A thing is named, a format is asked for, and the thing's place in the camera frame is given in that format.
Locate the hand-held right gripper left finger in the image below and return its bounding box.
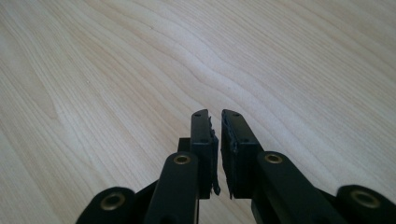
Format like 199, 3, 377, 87
144, 108, 221, 224

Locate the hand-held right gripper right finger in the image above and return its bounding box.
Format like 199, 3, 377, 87
220, 108, 347, 224

